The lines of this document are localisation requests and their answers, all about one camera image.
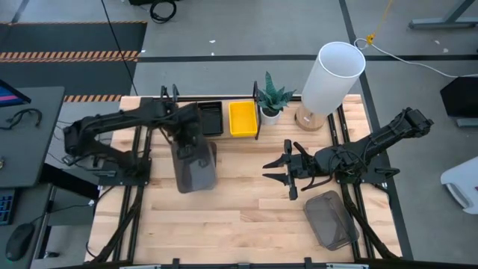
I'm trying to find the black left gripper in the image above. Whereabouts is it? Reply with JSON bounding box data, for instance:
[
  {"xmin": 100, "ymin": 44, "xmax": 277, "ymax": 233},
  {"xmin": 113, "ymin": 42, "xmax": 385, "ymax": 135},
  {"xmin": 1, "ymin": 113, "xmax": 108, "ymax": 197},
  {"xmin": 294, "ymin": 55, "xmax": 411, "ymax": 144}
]
[{"xmin": 173, "ymin": 102, "xmax": 206, "ymax": 161}]

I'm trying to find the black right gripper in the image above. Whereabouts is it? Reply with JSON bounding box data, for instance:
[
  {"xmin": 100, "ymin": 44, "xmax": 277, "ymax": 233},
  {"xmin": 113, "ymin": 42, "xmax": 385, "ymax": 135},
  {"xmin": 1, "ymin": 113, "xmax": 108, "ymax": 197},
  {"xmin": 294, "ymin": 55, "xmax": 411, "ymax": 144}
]
[{"xmin": 261, "ymin": 139, "xmax": 319, "ymax": 201}]

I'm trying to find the grey translucent plastic bin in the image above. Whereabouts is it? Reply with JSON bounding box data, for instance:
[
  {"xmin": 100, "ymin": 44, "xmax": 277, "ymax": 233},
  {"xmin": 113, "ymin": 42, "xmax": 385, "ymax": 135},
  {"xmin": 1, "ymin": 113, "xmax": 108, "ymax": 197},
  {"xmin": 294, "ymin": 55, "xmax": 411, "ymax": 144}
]
[
  {"xmin": 201, "ymin": 140, "xmax": 219, "ymax": 188},
  {"xmin": 170, "ymin": 140, "xmax": 217, "ymax": 194},
  {"xmin": 302, "ymin": 190, "xmax": 361, "ymax": 252}
]

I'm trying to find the black plastic basket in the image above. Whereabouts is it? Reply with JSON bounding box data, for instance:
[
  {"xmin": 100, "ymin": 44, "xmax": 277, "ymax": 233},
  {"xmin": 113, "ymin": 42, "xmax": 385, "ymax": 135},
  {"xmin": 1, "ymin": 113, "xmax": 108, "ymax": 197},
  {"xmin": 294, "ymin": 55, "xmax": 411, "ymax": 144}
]
[{"xmin": 196, "ymin": 100, "xmax": 225, "ymax": 137}]

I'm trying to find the yellow plastic basket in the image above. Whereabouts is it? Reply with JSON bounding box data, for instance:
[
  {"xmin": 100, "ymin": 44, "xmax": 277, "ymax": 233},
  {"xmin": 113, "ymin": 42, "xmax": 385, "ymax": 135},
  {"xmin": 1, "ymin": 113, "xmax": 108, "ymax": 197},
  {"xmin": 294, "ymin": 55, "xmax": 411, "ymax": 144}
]
[{"xmin": 228, "ymin": 100, "xmax": 259, "ymax": 138}]

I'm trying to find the white plant pot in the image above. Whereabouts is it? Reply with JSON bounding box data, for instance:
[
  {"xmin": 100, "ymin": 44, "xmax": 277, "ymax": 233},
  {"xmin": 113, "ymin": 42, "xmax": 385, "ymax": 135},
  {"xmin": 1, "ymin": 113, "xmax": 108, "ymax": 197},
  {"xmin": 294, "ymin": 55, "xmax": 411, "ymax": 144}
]
[{"xmin": 260, "ymin": 107, "xmax": 282, "ymax": 127}]

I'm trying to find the green snake plant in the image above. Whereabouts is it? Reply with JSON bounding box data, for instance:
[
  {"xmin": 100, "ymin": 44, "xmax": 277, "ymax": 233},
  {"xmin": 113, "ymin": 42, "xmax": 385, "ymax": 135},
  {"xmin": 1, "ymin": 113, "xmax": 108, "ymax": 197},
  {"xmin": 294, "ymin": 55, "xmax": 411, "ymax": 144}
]
[{"xmin": 256, "ymin": 70, "xmax": 297, "ymax": 113}]

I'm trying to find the grey desk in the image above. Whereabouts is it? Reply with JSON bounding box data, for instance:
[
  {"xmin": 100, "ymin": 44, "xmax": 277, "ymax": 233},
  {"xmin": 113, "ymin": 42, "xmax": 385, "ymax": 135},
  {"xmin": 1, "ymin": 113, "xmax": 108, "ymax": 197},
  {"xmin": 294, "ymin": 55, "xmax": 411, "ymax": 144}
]
[{"xmin": 0, "ymin": 86, "xmax": 65, "ymax": 188}]

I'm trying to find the black hazard-striped floor mat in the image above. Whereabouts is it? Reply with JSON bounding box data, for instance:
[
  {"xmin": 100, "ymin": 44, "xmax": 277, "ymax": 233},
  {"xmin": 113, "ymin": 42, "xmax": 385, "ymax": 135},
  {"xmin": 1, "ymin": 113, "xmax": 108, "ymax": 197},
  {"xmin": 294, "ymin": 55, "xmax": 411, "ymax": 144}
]
[{"xmin": 0, "ymin": 21, "xmax": 148, "ymax": 102}]

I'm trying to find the computer monitor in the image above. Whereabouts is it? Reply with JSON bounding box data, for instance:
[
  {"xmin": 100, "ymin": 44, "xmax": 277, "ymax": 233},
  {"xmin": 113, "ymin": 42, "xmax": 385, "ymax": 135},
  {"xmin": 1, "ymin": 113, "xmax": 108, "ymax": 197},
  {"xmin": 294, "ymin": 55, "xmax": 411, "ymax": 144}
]
[{"xmin": 0, "ymin": 78, "xmax": 32, "ymax": 108}]

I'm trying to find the white chair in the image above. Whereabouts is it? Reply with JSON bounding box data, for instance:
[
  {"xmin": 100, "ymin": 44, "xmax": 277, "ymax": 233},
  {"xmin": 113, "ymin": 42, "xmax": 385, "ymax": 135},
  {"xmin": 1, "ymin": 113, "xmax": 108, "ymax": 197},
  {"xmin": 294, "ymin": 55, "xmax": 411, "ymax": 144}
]
[{"xmin": 440, "ymin": 155, "xmax": 478, "ymax": 216}]

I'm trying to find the black keyboard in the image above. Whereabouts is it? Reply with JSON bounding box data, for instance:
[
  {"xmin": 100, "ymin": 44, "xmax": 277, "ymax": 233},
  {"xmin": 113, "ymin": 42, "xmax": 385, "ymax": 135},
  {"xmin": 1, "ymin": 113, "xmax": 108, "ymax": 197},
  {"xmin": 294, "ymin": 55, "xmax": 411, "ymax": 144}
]
[{"xmin": 0, "ymin": 188, "xmax": 16, "ymax": 226}]

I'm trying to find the black computer mouse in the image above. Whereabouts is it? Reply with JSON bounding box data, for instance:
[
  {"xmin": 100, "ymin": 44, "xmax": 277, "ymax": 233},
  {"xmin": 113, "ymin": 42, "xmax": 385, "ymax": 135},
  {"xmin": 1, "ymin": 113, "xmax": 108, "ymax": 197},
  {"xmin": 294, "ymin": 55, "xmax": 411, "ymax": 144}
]
[{"xmin": 4, "ymin": 223, "xmax": 36, "ymax": 262}]

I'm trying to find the black box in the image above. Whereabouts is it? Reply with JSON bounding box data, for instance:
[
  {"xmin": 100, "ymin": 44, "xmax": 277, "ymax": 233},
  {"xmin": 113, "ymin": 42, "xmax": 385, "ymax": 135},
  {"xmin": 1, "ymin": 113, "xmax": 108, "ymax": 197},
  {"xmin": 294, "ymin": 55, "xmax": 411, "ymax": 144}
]
[{"xmin": 439, "ymin": 76, "xmax": 478, "ymax": 119}]

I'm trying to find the grey table leg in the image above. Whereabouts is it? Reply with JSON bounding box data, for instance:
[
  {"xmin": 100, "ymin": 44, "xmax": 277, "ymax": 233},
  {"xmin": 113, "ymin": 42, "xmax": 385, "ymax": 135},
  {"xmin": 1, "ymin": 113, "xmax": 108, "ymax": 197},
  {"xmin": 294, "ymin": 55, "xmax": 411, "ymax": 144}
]
[{"xmin": 408, "ymin": 0, "xmax": 478, "ymax": 30}]

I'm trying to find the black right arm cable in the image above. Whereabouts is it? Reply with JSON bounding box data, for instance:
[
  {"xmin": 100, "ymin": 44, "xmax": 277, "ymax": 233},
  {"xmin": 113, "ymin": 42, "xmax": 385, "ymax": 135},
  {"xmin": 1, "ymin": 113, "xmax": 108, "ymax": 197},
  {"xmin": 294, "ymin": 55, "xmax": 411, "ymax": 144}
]
[{"xmin": 299, "ymin": 174, "xmax": 334, "ymax": 193}]

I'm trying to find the black metal shelf frame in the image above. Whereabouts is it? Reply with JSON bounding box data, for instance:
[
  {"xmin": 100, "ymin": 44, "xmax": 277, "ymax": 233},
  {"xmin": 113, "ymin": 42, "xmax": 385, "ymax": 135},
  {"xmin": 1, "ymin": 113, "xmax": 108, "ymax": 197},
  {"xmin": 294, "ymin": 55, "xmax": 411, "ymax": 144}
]
[{"xmin": 155, "ymin": 84, "xmax": 261, "ymax": 145}]

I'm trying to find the black aluminium rig frame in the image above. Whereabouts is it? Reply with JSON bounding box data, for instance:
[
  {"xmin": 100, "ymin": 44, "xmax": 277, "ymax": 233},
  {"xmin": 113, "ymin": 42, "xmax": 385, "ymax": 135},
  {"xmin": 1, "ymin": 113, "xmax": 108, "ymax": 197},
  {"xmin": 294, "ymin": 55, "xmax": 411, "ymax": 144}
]
[{"xmin": 85, "ymin": 95, "xmax": 415, "ymax": 269}]

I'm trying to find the thin black floor cable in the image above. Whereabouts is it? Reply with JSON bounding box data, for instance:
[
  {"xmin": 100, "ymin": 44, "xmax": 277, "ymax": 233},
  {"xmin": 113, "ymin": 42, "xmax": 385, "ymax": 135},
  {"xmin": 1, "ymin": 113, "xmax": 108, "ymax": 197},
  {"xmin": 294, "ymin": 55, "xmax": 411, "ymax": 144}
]
[{"xmin": 100, "ymin": 0, "xmax": 139, "ymax": 96}]

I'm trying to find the coiled black cable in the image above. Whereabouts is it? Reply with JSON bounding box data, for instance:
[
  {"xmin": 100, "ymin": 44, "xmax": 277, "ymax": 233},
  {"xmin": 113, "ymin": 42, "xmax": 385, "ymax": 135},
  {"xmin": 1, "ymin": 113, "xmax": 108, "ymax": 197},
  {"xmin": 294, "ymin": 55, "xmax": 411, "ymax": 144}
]
[{"xmin": 149, "ymin": 0, "xmax": 179, "ymax": 24}]

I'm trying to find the yellow hanging cord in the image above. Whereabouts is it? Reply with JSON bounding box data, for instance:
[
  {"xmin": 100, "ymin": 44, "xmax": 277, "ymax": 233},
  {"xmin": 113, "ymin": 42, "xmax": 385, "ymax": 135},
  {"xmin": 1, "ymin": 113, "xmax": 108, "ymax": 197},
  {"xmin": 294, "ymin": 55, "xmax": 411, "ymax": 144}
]
[{"xmin": 365, "ymin": 0, "xmax": 395, "ymax": 46}]

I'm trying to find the black cable on desk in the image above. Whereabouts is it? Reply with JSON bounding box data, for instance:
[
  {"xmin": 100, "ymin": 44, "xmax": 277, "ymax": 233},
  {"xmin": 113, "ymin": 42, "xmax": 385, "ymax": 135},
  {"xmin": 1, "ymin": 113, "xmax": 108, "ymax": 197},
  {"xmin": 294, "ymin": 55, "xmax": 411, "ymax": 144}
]
[{"xmin": 0, "ymin": 108, "xmax": 43, "ymax": 131}]

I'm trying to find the white floor cable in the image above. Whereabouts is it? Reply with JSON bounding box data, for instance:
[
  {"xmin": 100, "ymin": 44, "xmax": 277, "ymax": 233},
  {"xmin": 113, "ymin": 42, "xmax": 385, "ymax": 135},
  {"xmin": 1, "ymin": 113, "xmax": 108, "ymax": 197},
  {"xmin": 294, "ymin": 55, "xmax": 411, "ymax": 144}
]
[{"xmin": 353, "ymin": 37, "xmax": 478, "ymax": 79}]

